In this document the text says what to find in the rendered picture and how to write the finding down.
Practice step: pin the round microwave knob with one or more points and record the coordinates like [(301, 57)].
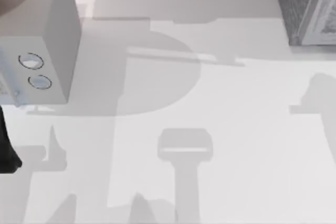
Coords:
[(40, 82), (31, 61)]

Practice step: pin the pale microwave oven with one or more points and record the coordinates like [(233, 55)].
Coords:
[(47, 11)]

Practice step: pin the grey cabinet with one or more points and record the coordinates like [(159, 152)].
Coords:
[(304, 6)]

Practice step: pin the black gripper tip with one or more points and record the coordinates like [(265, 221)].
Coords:
[(7, 153)]

